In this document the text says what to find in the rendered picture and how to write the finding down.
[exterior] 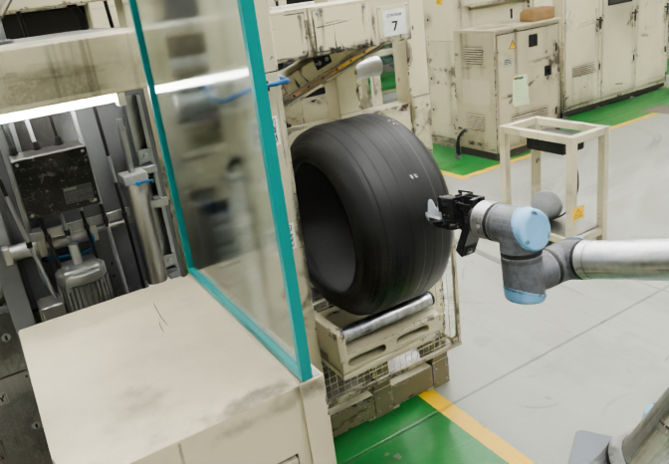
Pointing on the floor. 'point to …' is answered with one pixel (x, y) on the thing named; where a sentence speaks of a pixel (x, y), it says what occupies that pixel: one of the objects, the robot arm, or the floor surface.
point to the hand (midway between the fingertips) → (430, 215)
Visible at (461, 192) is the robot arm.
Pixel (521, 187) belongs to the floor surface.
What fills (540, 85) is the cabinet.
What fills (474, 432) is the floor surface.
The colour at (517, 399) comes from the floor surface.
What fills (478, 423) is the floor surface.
